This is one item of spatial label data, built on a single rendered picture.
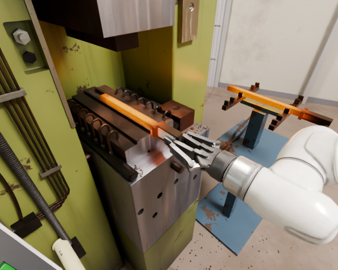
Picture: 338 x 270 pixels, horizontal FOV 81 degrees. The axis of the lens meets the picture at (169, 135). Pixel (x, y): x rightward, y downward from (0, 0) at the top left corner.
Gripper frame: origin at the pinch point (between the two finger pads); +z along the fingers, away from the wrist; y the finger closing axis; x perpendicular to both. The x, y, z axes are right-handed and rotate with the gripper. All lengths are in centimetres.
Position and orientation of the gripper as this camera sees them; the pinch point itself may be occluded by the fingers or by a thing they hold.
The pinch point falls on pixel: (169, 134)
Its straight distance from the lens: 58.1
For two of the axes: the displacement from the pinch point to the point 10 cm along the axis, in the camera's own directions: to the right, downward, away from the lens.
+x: 0.0, -7.9, -6.1
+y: 6.9, -4.4, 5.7
